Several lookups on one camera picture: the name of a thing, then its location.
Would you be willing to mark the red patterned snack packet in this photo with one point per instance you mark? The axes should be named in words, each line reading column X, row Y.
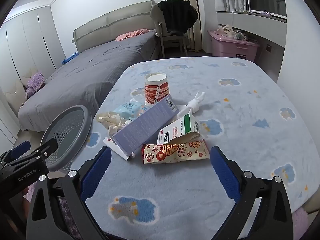
column 175, row 153

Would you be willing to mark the pink cloth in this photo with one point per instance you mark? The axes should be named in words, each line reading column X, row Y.
column 132, row 34

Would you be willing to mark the blue cloth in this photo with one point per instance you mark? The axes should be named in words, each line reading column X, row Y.
column 70, row 58

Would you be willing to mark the white paper card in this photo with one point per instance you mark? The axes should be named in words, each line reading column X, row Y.
column 112, row 146

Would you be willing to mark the pale floral fabric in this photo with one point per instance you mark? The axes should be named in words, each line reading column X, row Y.
column 300, row 223

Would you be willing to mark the white window sill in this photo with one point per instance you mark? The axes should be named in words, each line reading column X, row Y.
column 255, row 21

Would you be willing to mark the white and green medicine box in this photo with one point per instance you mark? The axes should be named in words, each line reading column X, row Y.
column 180, row 128

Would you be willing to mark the bed with grey sheet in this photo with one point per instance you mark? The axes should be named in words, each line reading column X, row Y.
column 87, row 72

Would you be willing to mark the beige cushion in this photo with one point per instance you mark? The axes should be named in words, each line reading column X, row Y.
column 15, row 90

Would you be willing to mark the red and white paper cup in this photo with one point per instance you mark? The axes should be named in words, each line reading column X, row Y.
column 156, row 90

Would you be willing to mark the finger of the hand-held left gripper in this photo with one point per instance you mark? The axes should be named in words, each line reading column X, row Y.
column 20, row 148
column 48, row 146

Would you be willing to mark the black jacket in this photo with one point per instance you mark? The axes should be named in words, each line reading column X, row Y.
column 177, row 15

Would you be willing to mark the wall socket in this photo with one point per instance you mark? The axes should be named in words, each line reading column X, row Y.
column 268, row 48

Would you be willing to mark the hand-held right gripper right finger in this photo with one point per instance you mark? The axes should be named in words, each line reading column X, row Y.
column 225, row 173

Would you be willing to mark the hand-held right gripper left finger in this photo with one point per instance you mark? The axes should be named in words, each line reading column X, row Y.
column 96, row 172

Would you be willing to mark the knotted white cloth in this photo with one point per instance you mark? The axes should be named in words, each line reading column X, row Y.
column 191, row 106

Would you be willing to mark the white tissue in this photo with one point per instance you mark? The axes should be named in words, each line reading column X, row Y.
column 111, row 121

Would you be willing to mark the pile of pale clothes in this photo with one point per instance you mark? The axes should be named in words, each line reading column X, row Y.
column 228, row 31

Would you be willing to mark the blue printed fleece blanket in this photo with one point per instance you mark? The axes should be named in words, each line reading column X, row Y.
column 237, row 120

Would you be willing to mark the light blue wipes packet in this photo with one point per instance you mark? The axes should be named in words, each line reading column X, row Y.
column 128, row 108

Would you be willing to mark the purple patterned cloth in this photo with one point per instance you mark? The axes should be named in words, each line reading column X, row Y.
column 35, row 83

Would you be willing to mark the white wardrobe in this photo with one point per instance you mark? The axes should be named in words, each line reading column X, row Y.
column 30, row 45

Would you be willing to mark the long purple carton box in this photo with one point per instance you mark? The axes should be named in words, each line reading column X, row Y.
column 143, row 127

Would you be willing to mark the grey perforated plastic basket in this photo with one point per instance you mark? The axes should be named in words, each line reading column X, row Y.
column 67, row 130

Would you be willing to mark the pink plastic storage box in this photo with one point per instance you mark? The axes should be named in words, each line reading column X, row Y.
column 230, row 47

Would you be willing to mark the beige padded headboard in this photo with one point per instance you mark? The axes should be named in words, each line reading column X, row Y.
column 110, row 22

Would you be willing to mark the beige chair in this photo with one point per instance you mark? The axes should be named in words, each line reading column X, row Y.
column 156, row 17

